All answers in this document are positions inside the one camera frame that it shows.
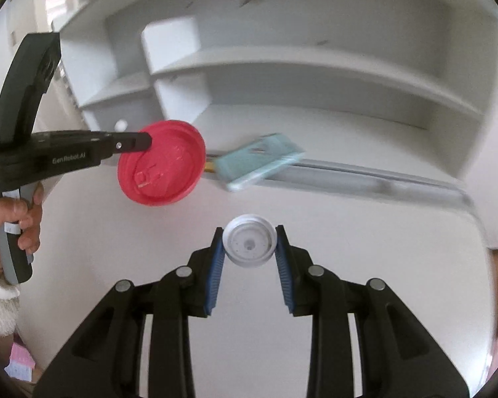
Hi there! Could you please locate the white plastic lid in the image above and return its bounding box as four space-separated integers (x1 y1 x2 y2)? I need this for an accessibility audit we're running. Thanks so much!
222 214 278 268

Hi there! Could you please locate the red plastic lid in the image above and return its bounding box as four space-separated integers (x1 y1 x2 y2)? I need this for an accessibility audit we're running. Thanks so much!
118 120 207 207

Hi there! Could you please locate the person's left hand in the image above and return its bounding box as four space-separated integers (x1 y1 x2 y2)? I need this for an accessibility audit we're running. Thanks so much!
0 182 45 271

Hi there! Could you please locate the white drawer knob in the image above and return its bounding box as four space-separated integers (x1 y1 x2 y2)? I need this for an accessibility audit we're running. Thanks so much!
114 119 128 132

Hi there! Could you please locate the teal booklet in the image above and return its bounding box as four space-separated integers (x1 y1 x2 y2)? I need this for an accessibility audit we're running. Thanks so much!
214 133 305 191

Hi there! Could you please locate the grey desk shelf unit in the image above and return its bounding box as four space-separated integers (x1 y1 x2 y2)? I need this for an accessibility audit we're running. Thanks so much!
53 0 498 188

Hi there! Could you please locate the pink box on floor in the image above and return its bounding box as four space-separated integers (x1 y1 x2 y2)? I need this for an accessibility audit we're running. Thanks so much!
5 342 37 383

